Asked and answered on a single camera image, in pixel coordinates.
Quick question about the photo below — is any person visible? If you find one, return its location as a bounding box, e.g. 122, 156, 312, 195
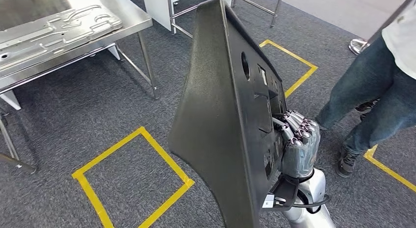
314, 0, 416, 179

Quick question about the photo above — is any black plastic panel part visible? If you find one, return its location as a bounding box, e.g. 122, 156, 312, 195
168, 0, 288, 228

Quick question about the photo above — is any dark grey camera bracket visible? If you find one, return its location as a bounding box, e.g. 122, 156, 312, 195
269, 174, 300, 211

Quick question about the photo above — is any chrome stanchion post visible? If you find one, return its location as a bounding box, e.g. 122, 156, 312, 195
348, 0, 416, 56

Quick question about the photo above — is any stamped sheet metal plate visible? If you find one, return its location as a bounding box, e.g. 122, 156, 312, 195
0, 5, 124, 71

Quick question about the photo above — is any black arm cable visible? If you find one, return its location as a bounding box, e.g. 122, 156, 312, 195
276, 194, 331, 215

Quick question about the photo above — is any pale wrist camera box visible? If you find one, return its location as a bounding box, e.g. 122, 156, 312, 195
261, 194, 277, 209

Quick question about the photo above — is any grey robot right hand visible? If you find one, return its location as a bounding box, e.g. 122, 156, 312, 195
272, 109, 321, 179

